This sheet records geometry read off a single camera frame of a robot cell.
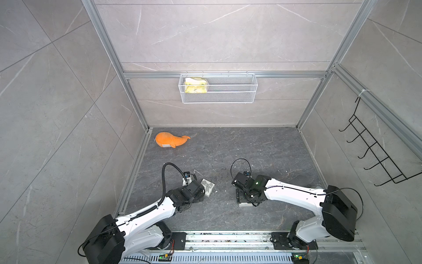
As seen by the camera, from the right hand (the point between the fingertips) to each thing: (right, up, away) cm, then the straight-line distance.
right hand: (244, 198), depth 82 cm
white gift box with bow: (-19, +5, +5) cm, 20 cm away
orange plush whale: (-46, +30, +21) cm, 59 cm away
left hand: (-26, +4, +2) cm, 26 cm away
